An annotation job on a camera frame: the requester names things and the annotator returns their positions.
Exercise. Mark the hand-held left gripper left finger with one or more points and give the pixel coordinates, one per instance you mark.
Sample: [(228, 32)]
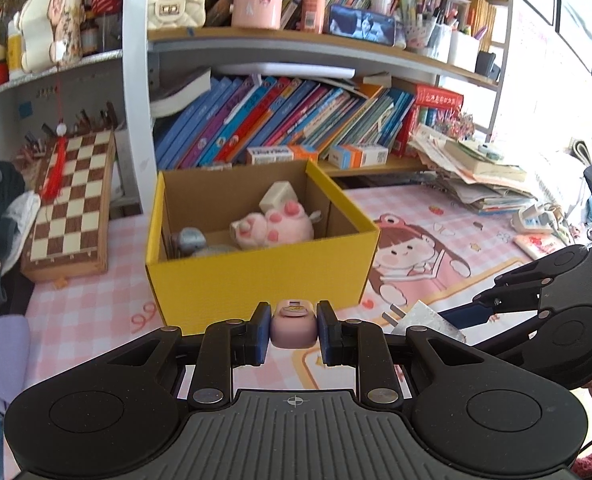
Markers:
[(260, 335)]

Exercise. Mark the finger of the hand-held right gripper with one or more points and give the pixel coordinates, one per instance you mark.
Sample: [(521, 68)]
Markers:
[(490, 312), (545, 270)]

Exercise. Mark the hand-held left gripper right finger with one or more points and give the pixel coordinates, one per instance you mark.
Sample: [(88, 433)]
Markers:
[(328, 335)]

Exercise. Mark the small pink rounded block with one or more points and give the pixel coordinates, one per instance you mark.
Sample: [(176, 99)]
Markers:
[(293, 332)]

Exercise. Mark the yellow cardboard box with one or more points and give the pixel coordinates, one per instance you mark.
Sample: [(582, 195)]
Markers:
[(256, 285)]

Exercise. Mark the pink plush pig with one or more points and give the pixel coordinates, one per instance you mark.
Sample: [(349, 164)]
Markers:
[(271, 230)]

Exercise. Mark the blue purple toy car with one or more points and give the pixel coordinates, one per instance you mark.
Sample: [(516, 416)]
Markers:
[(188, 240)]

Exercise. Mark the large white cube charger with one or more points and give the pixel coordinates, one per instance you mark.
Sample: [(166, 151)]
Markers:
[(276, 195)]

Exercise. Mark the pink checked desktop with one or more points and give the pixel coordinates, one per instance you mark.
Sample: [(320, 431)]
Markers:
[(86, 300)]

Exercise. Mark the pink white booklet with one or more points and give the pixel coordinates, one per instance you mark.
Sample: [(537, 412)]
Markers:
[(540, 245)]

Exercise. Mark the white power strip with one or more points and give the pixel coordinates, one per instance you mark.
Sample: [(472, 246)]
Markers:
[(533, 220)]

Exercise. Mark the stack of papers and books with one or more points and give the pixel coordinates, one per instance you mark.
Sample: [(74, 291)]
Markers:
[(480, 185)]

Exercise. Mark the small white labelled box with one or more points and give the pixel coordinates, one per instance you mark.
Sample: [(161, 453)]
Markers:
[(268, 155)]

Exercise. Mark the orange blue medicine box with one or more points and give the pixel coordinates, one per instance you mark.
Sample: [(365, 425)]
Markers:
[(358, 156)]

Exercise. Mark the small orange box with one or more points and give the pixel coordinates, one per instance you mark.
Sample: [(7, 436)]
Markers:
[(306, 152)]

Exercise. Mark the red dictionary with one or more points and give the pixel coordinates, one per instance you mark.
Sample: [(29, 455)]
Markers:
[(435, 97)]

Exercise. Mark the small black box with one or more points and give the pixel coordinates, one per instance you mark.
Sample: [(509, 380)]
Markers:
[(485, 65)]

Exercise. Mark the row of leaning books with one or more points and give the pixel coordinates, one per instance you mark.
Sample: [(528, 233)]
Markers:
[(276, 115)]

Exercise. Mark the wooden chessboard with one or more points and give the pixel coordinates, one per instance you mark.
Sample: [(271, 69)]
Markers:
[(71, 210)]

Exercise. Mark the white desk organiser container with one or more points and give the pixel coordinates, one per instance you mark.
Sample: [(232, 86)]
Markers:
[(464, 52)]

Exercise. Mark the row of yellow books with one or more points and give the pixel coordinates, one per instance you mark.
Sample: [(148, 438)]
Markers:
[(483, 25)]

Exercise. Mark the white wooden bookshelf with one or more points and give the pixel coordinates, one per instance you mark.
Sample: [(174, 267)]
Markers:
[(136, 110)]

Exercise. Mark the red tassel ornament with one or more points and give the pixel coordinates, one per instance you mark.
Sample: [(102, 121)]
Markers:
[(55, 175)]

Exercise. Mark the cup of pens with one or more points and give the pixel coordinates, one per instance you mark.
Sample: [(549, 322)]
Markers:
[(425, 25)]

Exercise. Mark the phone showing video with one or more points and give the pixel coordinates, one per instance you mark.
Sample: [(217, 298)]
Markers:
[(360, 25)]

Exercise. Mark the pink bottle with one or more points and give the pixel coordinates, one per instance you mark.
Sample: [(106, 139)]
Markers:
[(316, 2)]

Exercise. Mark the white floral figurine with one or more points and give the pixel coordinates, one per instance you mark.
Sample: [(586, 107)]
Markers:
[(41, 25)]

